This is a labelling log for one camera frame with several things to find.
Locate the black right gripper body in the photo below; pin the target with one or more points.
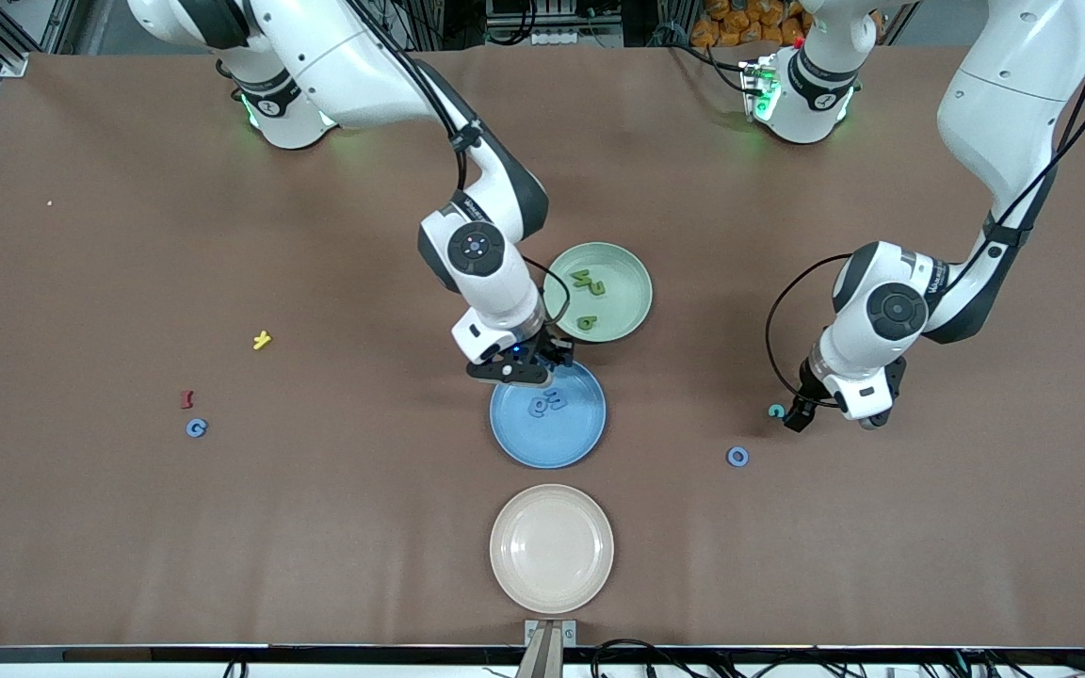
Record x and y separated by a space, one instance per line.
549 351

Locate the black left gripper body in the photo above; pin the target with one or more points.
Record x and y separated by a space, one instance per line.
803 404

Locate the blue foam letter E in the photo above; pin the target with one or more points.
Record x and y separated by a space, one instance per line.
557 400

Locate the green foam letter P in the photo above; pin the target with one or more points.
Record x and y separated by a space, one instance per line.
594 320

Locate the blue foam letter a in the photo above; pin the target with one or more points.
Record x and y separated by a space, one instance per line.
543 411

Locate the green foam letter N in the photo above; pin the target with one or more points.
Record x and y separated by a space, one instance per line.
582 277

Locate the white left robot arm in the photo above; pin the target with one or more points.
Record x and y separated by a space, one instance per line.
1013 94

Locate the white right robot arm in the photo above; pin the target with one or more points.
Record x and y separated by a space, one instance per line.
354 66

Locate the blue plate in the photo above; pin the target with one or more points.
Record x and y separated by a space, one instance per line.
547 438

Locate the light green plate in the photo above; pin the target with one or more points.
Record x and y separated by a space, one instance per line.
623 292

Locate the blue foam letter O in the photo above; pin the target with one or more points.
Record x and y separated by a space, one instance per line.
730 457

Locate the beige plate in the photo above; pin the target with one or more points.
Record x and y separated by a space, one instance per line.
552 549

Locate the yellow foam letter K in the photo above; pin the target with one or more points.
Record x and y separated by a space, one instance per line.
262 340

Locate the white power strip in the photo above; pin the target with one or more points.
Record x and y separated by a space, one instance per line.
561 38

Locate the blue foam letter G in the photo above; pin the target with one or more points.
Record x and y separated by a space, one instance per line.
190 429

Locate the brown table cover sheet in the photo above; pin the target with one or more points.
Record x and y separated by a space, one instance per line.
222 518

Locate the bag of orange items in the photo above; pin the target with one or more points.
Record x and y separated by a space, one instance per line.
740 24

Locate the grey metal mounting bracket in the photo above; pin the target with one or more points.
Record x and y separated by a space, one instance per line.
550 650

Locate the aluminium frame profile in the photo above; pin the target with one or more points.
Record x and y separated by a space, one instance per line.
13 66

